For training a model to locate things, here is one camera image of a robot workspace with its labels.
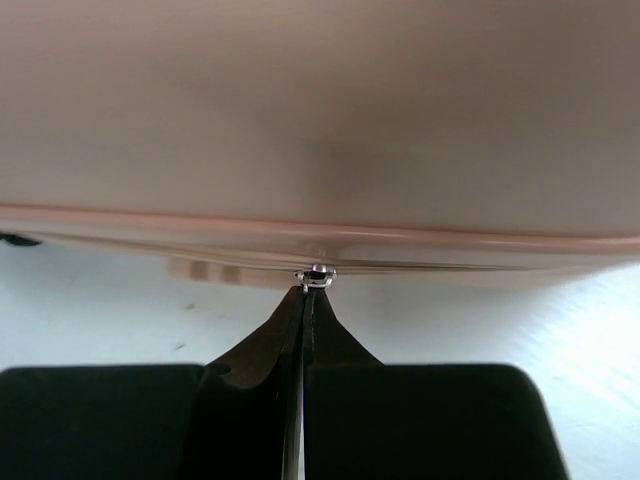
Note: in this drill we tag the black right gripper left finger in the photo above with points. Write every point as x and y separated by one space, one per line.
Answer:
236 417

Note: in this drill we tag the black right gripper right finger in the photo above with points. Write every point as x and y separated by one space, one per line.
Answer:
364 419

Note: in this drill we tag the pink hard-shell suitcase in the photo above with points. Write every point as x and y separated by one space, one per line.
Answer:
449 138

